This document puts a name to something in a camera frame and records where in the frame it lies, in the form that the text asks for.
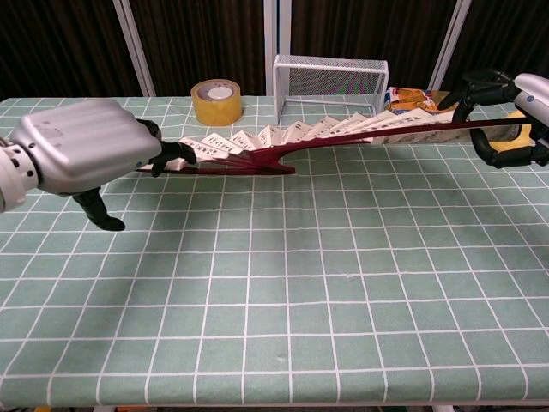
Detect yellow pear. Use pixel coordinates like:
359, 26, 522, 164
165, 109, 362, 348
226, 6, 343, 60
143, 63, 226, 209
492, 110, 537, 154

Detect dark red paper folding fan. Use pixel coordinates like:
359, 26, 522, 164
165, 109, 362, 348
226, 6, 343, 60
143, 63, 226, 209
136, 107, 535, 177

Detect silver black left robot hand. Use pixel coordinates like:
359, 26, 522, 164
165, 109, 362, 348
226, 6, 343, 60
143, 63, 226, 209
10, 98, 198, 233

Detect white wire mesh rack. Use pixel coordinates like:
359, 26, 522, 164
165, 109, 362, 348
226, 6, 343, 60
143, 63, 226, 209
273, 54, 389, 125

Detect yellow packing tape roll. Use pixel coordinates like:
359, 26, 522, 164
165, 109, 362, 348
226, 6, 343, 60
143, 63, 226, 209
190, 78, 244, 127

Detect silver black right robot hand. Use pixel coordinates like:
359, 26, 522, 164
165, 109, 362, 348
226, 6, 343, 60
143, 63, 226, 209
437, 70, 549, 169

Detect white partition frame post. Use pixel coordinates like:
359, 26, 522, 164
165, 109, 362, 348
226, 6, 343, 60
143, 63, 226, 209
112, 0, 156, 97
428, 0, 473, 92
263, 0, 293, 96

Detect orange and blue snack packet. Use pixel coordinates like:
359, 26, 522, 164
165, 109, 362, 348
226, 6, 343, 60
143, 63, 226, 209
384, 87, 467, 116

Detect green white checked tablecloth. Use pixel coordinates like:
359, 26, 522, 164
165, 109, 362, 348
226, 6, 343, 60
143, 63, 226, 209
0, 92, 549, 408

